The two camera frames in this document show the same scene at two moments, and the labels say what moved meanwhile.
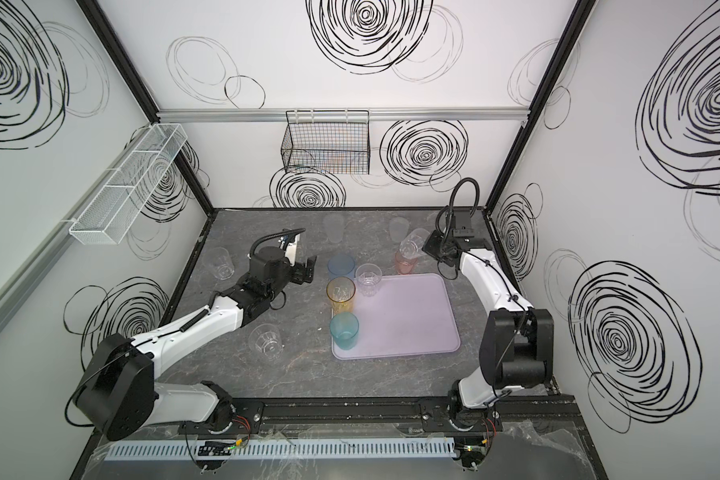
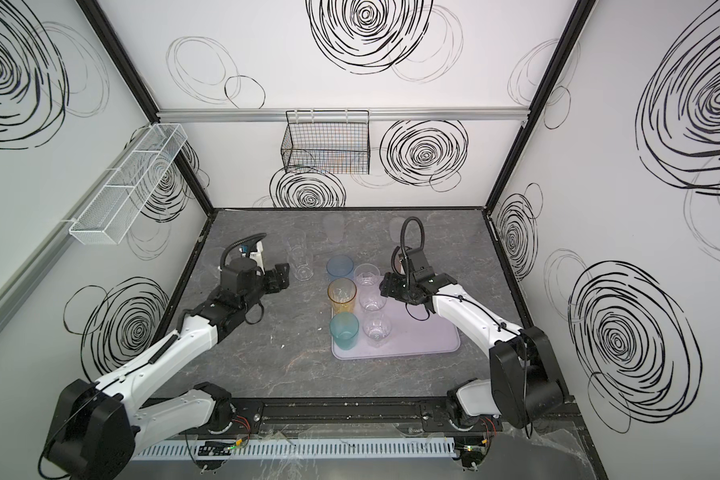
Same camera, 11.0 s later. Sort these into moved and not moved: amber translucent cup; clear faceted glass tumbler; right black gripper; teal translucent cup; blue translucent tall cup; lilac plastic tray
Moved: clear faceted glass tumbler; right black gripper
Not moved: lilac plastic tray; amber translucent cup; blue translucent tall cup; teal translucent cup
